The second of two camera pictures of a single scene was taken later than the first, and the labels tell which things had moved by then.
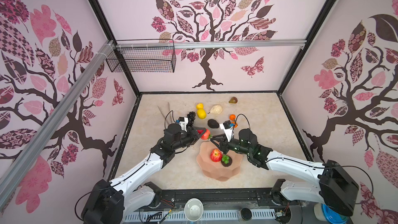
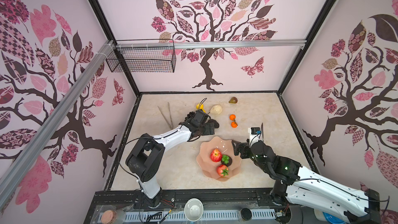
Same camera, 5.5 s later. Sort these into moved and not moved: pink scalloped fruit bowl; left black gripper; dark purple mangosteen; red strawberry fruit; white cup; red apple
Moved: left black gripper; red strawberry fruit
Not moved: dark purple mangosteen; pink scalloped fruit bowl; white cup; red apple
